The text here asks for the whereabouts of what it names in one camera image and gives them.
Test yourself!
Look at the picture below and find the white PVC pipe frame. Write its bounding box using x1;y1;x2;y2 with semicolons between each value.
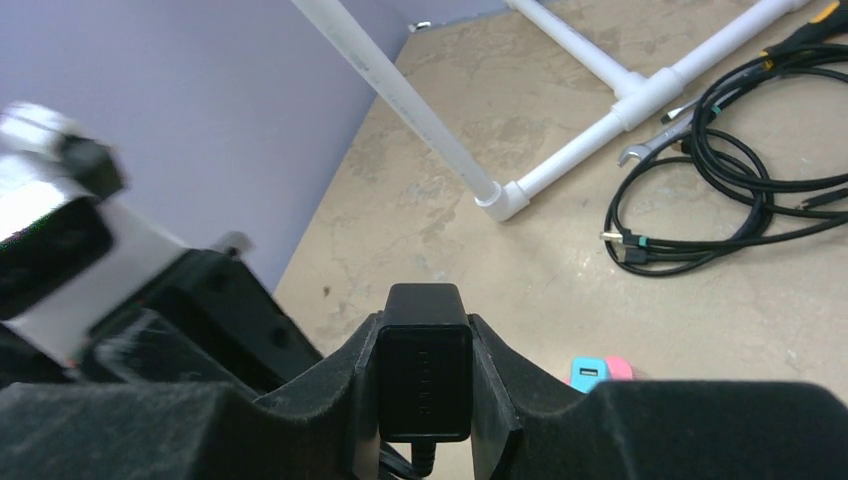
297;1;804;222

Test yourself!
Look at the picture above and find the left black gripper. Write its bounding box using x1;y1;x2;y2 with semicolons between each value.
77;249;323;391

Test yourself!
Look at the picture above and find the yellow black screwdriver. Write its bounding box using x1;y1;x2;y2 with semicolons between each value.
760;1;847;70

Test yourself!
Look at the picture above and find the coiled black cable bundle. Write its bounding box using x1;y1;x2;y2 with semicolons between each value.
599;42;848;278

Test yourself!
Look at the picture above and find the black plug adapter with cable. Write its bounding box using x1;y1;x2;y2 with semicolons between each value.
376;283;473;478

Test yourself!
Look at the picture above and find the teal plug adapter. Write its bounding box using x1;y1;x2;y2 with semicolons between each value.
567;357;611;393

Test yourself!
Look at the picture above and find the small silver wrench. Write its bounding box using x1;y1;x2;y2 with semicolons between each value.
617;120;691;167

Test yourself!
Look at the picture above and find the pink power socket block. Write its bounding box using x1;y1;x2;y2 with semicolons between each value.
603;356;635;380

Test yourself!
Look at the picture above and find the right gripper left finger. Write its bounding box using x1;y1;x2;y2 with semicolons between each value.
1;318;379;479

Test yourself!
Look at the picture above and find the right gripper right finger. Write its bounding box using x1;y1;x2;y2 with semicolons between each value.
471;315;847;479

